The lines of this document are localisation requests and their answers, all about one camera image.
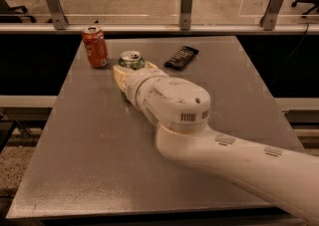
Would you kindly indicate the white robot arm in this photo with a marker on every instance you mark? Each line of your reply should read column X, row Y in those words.
column 180, row 110

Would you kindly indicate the black snack bar wrapper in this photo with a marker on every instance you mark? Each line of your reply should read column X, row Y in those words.
column 180, row 59

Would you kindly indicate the metal rail bracket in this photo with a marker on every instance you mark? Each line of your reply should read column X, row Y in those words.
column 185, row 14
column 269, row 18
column 58, row 17

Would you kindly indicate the left metal rail bracket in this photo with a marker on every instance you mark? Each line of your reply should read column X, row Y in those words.
column 58, row 17

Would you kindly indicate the right metal rail bracket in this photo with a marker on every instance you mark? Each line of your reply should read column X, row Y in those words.
column 269, row 18

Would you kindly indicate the grey horizontal rail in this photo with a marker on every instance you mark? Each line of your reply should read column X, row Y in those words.
column 227, row 30

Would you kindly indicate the green soda can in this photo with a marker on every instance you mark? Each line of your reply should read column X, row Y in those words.
column 132, row 60

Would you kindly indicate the middle metal rail bracket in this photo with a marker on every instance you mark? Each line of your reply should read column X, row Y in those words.
column 185, row 14

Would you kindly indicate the orange soda can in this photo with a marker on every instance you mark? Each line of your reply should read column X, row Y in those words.
column 95, row 46

